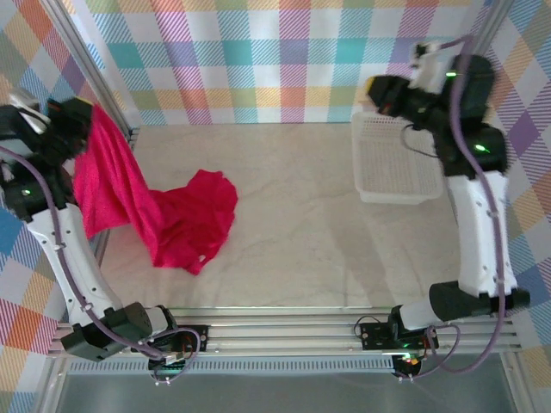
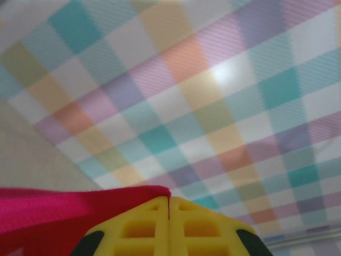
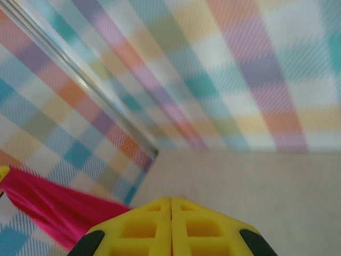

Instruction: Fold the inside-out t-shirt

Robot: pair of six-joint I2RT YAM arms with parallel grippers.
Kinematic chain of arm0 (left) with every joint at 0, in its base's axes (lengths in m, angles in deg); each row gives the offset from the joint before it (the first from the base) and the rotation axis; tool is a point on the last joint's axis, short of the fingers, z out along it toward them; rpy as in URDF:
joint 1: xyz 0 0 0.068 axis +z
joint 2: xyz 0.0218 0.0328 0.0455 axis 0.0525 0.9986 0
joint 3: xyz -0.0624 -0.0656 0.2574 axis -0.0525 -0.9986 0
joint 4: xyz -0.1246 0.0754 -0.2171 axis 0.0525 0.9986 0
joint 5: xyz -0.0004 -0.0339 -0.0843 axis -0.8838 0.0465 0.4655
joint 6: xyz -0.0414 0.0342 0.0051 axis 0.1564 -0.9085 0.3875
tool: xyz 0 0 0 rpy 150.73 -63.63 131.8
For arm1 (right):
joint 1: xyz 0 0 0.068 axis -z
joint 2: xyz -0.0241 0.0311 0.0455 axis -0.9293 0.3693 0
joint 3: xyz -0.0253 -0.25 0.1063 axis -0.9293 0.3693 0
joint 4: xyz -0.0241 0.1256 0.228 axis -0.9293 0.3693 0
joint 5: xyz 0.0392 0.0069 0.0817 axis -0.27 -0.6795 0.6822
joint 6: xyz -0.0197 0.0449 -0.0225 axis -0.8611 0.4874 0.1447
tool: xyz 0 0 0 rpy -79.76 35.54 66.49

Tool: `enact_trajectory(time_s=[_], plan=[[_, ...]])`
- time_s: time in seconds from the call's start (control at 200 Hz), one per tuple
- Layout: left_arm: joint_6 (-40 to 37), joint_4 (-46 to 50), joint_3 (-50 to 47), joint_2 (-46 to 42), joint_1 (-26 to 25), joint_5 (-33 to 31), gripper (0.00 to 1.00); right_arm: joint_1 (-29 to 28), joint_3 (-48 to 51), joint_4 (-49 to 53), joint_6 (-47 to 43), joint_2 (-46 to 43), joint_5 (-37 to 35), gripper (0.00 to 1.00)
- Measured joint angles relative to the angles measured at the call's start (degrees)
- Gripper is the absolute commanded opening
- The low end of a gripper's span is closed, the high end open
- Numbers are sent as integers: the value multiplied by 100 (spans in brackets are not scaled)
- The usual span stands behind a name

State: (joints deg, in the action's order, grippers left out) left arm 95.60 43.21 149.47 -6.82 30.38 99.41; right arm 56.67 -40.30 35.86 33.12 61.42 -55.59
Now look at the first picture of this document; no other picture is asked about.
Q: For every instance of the red t-shirt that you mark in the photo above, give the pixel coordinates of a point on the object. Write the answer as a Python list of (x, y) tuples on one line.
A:
[(181, 215)]

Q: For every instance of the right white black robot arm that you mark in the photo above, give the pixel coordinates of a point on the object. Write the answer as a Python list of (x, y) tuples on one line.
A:
[(478, 223)]

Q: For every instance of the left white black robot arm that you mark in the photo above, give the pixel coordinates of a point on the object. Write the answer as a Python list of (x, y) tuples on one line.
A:
[(64, 249)]

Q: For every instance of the white plastic slotted basket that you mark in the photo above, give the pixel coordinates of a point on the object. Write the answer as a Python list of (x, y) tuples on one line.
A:
[(387, 172)]

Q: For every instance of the left green controller board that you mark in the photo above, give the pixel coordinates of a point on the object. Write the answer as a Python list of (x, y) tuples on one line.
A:
[(172, 363)]

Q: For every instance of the right orange controller board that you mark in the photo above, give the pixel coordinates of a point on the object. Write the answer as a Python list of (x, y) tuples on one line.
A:
[(411, 362)]

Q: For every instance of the grey metal sheet panel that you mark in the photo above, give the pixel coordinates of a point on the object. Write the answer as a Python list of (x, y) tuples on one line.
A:
[(280, 393)]

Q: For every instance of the left aluminium frame post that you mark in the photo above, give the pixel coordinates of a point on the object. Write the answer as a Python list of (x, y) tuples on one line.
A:
[(74, 34)]

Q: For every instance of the aluminium frame post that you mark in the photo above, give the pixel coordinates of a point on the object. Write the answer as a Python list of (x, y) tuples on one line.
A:
[(490, 21), (74, 34)]

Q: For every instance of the right aluminium frame post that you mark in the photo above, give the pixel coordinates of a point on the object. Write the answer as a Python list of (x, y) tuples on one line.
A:
[(490, 21)]

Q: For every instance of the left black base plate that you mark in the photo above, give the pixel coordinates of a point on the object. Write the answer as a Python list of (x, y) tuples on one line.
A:
[(193, 340)]

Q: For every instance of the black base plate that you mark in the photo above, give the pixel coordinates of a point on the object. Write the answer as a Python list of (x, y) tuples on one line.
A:
[(193, 340), (374, 335)]

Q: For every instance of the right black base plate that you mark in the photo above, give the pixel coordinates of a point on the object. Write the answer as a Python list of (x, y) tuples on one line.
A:
[(374, 335)]

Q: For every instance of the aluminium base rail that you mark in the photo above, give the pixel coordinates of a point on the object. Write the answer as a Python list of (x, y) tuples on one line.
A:
[(280, 335)]

